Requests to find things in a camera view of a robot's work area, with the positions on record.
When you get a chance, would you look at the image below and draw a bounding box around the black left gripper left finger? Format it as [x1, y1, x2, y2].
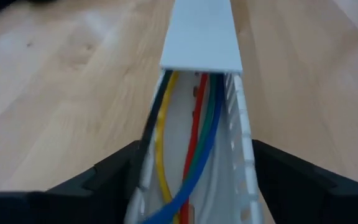
[0, 139, 143, 224]

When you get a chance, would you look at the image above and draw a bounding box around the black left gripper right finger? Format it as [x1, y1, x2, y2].
[252, 138, 358, 224]

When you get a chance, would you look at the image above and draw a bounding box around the white slotted cable duct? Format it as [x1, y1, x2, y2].
[124, 70, 264, 224]

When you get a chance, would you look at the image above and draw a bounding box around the yellow cable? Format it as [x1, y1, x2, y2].
[154, 71, 180, 224]

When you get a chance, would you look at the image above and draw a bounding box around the bundle of coloured cables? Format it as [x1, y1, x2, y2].
[178, 73, 209, 224]
[141, 73, 226, 224]

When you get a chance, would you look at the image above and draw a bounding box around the bundle of coloured wires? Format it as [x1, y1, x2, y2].
[188, 73, 219, 184]

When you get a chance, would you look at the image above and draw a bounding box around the white duct cover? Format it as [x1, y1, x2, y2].
[159, 0, 244, 75]

